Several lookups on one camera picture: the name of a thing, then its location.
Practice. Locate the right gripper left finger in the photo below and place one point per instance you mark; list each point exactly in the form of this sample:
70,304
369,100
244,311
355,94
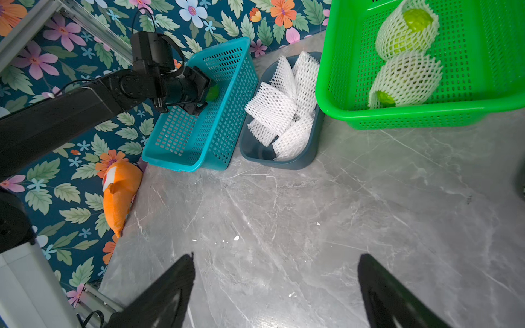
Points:
165,302

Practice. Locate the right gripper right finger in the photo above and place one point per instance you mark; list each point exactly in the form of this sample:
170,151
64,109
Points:
387,302

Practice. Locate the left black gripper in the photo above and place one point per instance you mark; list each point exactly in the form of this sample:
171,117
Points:
188,91

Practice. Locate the green custard apple back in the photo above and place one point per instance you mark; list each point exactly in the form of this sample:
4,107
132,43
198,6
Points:
213,93

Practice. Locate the green custard apple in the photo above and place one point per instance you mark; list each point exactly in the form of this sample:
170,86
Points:
417,20
385,99
213,93

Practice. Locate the white foam net sleeve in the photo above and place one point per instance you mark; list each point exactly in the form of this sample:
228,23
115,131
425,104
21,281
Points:
395,21

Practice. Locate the white foam net back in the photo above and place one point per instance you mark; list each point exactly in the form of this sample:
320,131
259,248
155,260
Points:
272,108

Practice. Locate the green custard apple front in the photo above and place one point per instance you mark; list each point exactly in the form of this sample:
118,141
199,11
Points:
417,20

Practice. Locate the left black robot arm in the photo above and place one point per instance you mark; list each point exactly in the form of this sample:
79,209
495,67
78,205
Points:
30,294

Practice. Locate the grey foam net tray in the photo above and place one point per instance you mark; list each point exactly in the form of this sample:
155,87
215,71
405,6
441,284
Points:
279,151

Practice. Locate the white foam net remaining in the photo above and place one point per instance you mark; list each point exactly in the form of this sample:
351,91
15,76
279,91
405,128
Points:
299,115

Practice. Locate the teal plastic basket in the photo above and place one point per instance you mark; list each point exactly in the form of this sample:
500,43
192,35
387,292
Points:
185,143

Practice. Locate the orange clownfish plush toy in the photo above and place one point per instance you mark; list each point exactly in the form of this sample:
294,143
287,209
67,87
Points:
120,185

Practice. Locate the green plastic basket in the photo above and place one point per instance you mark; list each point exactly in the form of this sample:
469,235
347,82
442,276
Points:
480,45

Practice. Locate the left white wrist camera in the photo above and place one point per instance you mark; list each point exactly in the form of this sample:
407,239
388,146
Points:
151,50

